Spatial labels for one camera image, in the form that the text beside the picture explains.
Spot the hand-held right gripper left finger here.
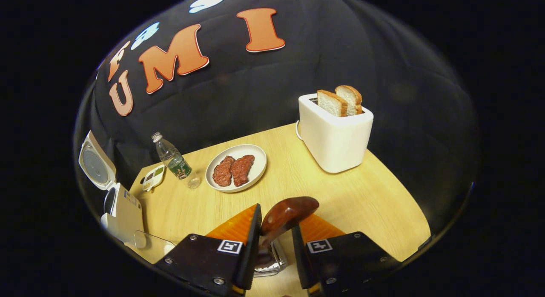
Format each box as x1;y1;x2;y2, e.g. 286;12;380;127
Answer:
154;203;263;297

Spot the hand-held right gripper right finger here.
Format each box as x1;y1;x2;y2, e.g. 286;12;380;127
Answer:
292;214;402;297

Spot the clear glass chopstick holder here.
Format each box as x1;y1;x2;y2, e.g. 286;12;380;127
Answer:
254;240;288;277

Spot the brown wooden spoon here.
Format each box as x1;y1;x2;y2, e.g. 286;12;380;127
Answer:
257;197;320;266

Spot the white rice cooker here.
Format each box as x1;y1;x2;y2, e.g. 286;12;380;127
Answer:
79;130;146;249

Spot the white round plate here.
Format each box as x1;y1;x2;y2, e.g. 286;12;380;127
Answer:
205;144;267;193

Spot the clear plastic container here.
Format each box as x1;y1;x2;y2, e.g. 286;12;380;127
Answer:
134;230;176;264

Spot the clear plastic water bottle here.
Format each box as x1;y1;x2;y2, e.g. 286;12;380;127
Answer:
151;132;202;190

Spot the white toaster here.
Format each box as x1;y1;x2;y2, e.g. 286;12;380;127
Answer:
298;93;374;174

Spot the white divided grain dish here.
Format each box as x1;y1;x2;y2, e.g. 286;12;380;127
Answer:
142;164;166;192

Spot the black backdrop cloth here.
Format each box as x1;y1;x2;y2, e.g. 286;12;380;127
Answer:
75;0;482;246

